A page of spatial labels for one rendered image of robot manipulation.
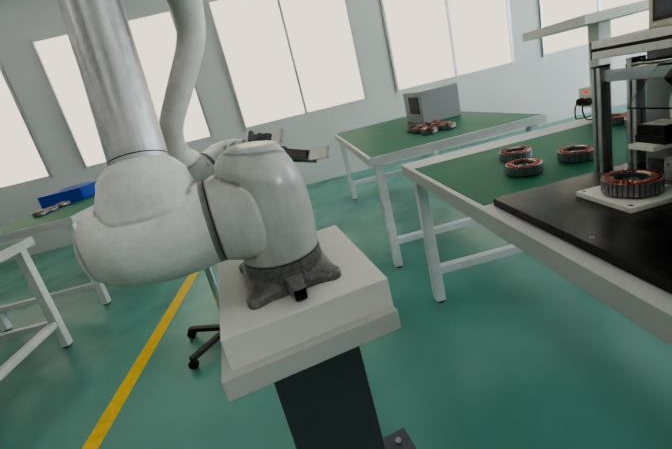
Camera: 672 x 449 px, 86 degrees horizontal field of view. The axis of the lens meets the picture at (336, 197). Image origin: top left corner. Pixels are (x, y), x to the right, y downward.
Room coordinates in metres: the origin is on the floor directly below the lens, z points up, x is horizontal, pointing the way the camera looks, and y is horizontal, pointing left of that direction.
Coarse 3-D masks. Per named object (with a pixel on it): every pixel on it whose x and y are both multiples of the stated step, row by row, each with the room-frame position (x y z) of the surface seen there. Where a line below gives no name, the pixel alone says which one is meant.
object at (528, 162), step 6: (510, 162) 1.18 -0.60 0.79; (516, 162) 1.18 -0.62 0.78; (522, 162) 1.17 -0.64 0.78; (528, 162) 1.16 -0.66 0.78; (534, 162) 1.12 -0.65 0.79; (540, 162) 1.11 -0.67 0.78; (510, 168) 1.13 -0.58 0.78; (516, 168) 1.11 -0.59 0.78; (522, 168) 1.10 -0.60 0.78; (528, 168) 1.09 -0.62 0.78; (534, 168) 1.09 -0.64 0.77; (540, 168) 1.10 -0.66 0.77; (510, 174) 1.14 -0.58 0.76; (516, 174) 1.11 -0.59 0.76; (522, 174) 1.10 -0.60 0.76; (528, 174) 1.10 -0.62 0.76; (534, 174) 1.10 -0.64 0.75
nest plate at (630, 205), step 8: (576, 192) 0.82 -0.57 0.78; (584, 192) 0.80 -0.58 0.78; (592, 192) 0.79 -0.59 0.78; (600, 192) 0.78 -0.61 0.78; (664, 192) 0.70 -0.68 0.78; (592, 200) 0.77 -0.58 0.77; (600, 200) 0.74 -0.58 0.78; (608, 200) 0.73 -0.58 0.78; (616, 200) 0.72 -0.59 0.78; (624, 200) 0.71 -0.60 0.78; (632, 200) 0.70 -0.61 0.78; (640, 200) 0.69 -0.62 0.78; (648, 200) 0.68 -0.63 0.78; (656, 200) 0.68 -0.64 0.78; (664, 200) 0.67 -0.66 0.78; (616, 208) 0.70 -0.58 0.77; (624, 208) 0.68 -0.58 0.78; (632, 208) 0.67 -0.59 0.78; (640, 208) 0.67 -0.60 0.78; (648, 208) 0.67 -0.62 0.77
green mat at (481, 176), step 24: (528, 144) 1.50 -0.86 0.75; (552, 144) 1.41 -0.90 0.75; (576, 144) 1.33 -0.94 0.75; (624, 144) 1.19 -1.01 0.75; (432, 168) 1.49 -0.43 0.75; (456, 168) 1.40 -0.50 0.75; (480, 168) 1.32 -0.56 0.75; (504, 168) 1.24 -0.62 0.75; (552, 168) 1.12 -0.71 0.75; (576, 168) 1.07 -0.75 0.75; (480, 192) 1.06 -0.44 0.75; (504, 192) 1.01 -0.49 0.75
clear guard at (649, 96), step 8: (664, 64) 0.58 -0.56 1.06; (656, 72) 0.58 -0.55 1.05; (664, 72) 0.57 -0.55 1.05; (648, 80) 0.58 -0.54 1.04; (656, 80) 0.57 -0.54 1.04; (664, 80) 0.56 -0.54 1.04; (640, 88) 0.59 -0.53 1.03; (648, 88) 0.57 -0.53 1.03; (656, 88) 0.56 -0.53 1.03; (664, 88) 0.55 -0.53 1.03; (640, 96) 0.58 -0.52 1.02; (648, 96) 0.56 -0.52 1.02; (656, 96) 0.55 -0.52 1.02; (664, 96) 0.54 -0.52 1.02; (632, 104) 0.58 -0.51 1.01; (640, 104) 0.56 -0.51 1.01; (648, 104) 0.55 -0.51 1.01; (656, 104) 0.54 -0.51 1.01; (664, 104) 0.53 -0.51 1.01
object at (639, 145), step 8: (656, 120) 0.78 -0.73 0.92; (664, 120) 0.76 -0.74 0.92; (640, 128) 0.77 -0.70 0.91; (648, 128) 0.75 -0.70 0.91; (656, 128) 0.74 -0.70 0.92; (664, 128) 0.72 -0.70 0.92; (640, 136) 0.77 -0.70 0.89; (648, 136) 0.75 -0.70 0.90; (656, 136) 0.74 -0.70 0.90; (664, 136) 0.72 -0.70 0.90; (632, 144) 0.77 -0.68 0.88; (640, 144) 0.76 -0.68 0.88; (648, 144) 0.75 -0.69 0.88; (656, 144) 0.73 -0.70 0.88; (664, 144) 0.72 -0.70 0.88
